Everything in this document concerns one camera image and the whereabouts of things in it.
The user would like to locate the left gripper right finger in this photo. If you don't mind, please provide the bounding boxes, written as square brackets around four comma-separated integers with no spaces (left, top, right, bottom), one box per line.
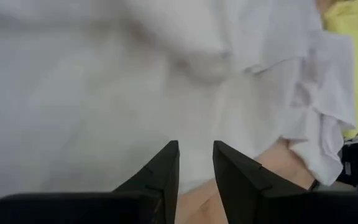
[212,140,358,224]

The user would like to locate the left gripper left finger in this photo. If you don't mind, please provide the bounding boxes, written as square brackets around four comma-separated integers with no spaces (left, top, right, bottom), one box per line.
[0,139,180,224]

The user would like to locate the white garment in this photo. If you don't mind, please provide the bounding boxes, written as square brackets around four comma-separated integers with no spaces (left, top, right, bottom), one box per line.
[0,0,357,200]

